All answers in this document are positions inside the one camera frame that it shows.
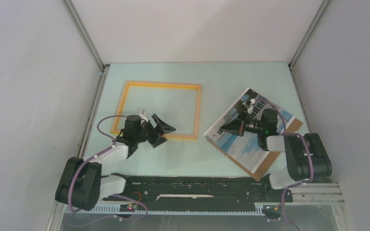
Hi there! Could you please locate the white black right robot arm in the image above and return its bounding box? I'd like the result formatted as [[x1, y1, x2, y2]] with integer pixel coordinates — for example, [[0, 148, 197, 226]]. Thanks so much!
[[220, 108, 332, 201]]

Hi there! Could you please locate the left aluminium corner post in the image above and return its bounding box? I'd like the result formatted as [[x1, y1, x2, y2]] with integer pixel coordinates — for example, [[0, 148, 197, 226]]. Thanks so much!
[[61, 0, 106, 71]]

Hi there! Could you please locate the right aluminium corner post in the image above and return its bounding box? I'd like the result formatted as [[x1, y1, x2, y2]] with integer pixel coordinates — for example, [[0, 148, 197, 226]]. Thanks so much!
[[289, 0, 331, 70]]

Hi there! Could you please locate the orange wooden picture frame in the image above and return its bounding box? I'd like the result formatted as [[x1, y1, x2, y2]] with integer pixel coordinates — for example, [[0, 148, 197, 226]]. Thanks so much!
[[116, 81, 202, 140]]

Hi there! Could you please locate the aluminium corner post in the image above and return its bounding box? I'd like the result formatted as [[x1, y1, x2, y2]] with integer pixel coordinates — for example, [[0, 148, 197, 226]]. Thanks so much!
[[61, 0, 106, 71], [289, 0, 331, 70]]

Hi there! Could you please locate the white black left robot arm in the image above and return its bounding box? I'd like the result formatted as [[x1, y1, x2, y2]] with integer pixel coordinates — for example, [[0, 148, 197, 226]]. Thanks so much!
[[54, 112, 176, 213]]

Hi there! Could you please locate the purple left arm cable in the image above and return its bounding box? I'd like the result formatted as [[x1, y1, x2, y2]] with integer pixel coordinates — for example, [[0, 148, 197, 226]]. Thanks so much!
[[66, 115, 149, 222]]

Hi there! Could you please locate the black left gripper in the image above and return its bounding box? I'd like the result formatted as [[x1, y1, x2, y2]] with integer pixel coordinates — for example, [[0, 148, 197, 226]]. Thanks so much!
[[135, 115, 175, 148]]

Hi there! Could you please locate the small electronics board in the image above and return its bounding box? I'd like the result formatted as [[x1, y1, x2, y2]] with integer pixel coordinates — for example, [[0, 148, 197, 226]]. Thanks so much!
[[119, 204, 137, 213]]

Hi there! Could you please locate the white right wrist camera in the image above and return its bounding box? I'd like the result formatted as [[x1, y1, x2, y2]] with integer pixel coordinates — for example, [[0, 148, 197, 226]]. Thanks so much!
[[242, 98, 256, 114]]

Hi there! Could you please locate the building and sky photo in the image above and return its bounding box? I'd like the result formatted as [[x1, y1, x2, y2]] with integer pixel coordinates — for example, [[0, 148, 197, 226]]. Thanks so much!
[[203, 88, 303, 178]]

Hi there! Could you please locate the brown cardboard backing board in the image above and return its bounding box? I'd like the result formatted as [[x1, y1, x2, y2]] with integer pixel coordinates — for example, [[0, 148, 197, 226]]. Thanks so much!
[[205, 118, 304, 183]]

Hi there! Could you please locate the aluminium rail front frame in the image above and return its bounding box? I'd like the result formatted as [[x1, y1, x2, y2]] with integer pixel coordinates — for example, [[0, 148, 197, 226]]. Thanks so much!
[[44, 180, 352, 231]]

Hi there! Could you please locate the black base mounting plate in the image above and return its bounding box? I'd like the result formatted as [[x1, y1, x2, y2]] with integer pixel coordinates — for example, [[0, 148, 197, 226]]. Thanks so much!
[[121, 176, 292, 212]]

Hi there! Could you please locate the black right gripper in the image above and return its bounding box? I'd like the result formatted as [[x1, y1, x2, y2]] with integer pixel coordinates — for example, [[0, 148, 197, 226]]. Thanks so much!
[[220, 111, 264, 137]]

